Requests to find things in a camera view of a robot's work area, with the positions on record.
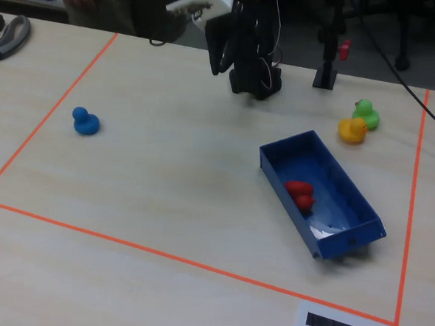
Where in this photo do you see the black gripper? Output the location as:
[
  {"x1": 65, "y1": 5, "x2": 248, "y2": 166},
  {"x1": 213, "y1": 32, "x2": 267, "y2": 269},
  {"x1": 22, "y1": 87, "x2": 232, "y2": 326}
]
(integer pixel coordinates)
[{"x1": 203, "y1": 10, "x2": 247, "y2": 78}]

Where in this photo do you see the red rubber duck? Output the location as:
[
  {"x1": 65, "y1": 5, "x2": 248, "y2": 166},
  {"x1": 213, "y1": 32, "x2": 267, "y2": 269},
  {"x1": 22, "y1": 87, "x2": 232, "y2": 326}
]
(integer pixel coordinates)
[{"x1": 284, "y1": 178, "x2": 317, "y2": 214}]

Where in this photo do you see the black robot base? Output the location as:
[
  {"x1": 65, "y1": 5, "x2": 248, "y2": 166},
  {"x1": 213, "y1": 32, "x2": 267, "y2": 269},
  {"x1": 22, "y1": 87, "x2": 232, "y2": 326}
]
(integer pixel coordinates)
[{"x1": 228, "y1": 64, "x2": 285, "y2": 103}]

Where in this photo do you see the yellow rubber duck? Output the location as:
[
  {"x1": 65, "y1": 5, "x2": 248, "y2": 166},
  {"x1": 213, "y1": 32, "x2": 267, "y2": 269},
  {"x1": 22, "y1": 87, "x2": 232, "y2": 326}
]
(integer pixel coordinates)
[{"x1": 337, "y1": 115, "x2": 371, "y2": 145}]

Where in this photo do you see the blue rubber duck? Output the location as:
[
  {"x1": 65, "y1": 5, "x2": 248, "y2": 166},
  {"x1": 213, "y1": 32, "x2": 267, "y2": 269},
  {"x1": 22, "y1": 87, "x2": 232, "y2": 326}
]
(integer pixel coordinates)
[{"x1": 71, "y1": 105, "x2": 101, "y2": 137}]

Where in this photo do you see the green rubber duck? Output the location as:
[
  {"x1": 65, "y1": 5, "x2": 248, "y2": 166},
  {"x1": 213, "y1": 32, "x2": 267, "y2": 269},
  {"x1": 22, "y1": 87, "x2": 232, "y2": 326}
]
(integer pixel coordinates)
[{"x1": 350, "y1": 98, "x2": 382, "y2": 133}]

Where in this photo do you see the blue plastic box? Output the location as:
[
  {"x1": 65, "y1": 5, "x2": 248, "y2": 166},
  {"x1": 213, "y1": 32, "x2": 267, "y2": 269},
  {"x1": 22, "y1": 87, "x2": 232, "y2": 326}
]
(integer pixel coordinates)
[{"x1": 258, "y1": 125, "x2": 389, "y2": 265}]

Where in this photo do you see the red clamp knob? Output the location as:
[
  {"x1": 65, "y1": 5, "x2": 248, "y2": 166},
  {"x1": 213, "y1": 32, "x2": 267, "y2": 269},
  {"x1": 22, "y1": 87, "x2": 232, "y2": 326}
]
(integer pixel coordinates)
[{"x1": 337, "y1": 39, "x2": 353, "y2": 62}]

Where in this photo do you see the black office chair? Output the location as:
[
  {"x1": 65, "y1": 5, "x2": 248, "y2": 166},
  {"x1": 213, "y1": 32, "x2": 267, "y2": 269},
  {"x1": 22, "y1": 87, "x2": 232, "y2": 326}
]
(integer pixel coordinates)
[{"x1": 340, "y1": 0, "x2": 420, "y2": 76}]

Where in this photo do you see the orange tape outline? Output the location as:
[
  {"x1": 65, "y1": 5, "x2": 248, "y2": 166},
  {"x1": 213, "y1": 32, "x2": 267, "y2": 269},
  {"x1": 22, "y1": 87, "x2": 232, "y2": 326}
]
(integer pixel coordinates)
[{"x1": 0, "y1": 13, "x2": 435, "y2": 326}]

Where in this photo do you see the grey black hand tool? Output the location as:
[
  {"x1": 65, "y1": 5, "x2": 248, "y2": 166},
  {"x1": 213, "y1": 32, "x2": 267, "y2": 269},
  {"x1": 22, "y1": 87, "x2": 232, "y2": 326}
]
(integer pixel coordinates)
[{"x1": 0, "y1": 12, "x2": 34, "y2": 62}]

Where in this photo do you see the white paper black bar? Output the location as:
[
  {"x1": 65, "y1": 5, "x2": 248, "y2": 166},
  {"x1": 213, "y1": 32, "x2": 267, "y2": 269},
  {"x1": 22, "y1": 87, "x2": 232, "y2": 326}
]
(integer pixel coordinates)
[{"x1": 290, "y1": 295, "x2": 395, "y2": 326}]

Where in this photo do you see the white gripper camera mount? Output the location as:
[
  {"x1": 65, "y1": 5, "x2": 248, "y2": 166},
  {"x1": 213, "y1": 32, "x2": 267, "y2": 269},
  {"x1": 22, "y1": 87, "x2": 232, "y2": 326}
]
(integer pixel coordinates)
[{"x1": 164, "y1": 0, "x2": 238, "y2": 31}]

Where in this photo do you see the black camera stand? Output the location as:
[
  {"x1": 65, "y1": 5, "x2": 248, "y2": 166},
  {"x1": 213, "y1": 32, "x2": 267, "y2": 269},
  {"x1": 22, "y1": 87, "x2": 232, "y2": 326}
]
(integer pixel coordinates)
[{"x1": 306, "y1": 0, "x2": 355, "y2": 91}]

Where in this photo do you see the long black cable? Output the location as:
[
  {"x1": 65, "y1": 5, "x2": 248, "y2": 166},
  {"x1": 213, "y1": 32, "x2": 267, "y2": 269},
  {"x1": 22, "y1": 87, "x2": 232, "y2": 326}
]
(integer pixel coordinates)
[{"x1": 353, "y1": 0, "x2": 435, "y2": 143}]

